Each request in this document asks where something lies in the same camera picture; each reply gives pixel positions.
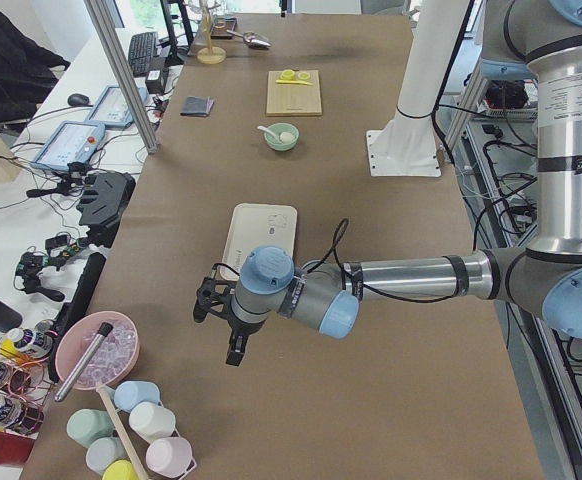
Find blue plastic cup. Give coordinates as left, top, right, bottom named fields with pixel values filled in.
left=113, top=380, right=161, bottom=413

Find teach pendant tablet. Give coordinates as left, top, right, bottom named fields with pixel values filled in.
left=86, top=85, right=133, bottom=129
left=30, top=121, right=106, bottom=172

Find black computer mouse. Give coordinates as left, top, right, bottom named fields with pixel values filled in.
left=67, top=93, right=91, bottom=107

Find pink plastic cup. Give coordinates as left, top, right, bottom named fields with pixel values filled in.
left=145, top=437, right=195, bottom=478

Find wooden cutting board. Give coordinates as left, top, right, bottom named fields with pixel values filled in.
left=266, top=70, right=323, bottom=117

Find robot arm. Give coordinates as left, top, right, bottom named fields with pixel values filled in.
left=193, top=1, right=582, bottom=365

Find stacked lemon slices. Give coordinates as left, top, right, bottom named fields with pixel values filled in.
left=278, top=69, right=295, bottom=81

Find grey folded cloth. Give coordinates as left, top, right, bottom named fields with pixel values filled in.
left=180, top=96, right=215, bottom=117

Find white plastic cup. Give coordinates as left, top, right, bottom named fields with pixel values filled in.
left=129, top=401, right=176, bottom=443

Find mint green bowl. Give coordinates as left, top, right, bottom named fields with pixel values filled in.
left=263, top=123, right=300, bottom=152

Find white ceramic spoon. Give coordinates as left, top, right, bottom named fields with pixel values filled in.
left=256, top=125, right=279, bottom=142

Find steel scoop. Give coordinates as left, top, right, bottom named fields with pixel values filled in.
left=228, top=30, right=272, bottom=50

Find black keyboard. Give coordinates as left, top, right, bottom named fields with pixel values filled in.
left=127, top=31, right=158, bottom=77

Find black controller device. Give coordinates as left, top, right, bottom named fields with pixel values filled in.
left=77, top=172, right=136, bottom=248

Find wooden mug tree stand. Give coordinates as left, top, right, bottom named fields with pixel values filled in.
left=196, top=0, right=226, bottom=65

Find yellow plastic cup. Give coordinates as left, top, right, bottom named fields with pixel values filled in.
left=102, top=459, right=139, bottom=480

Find steel muddler rod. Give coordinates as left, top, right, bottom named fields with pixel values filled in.
left=54, top=321, right=114, bottom=402

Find grey plastic cup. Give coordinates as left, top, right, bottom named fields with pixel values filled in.
left=85, top=437, right=127, bottom=475

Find aluminium frame post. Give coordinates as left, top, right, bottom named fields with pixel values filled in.
left=84, top=0, right=158, bottom=154

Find near teach pendant tablet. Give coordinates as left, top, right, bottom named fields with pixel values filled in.
left=30, top=121, right=106, bottom=172

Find near tea bottle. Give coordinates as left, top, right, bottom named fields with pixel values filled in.
left=6, top=328, right=53, bottom=360

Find green plastic cup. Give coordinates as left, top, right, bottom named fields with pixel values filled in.
left=66, top=409, right=114, bottom=448

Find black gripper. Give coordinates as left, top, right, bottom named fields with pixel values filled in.
left=193, top=263, right=265, bottom=366

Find beige rabbit tray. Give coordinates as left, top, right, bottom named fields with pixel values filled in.
left=219, top=203, right=297, bottom=281

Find black bar device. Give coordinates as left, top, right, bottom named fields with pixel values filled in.
left=52, top=253, right=106, bottom=338

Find person in black clothes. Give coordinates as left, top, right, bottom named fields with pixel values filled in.
left=0, top=12, right=70, bottom=123

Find far teach pendant tablet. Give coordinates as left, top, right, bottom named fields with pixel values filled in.
left=86, top=85, right=133, bottom=129

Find yellow plastic knife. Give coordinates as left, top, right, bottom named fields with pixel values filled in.
left=275, top=79, right=314, bottom=86

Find pink bowl with ice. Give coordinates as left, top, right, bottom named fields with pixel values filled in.
left=55, top=311, right=140, bottom=390

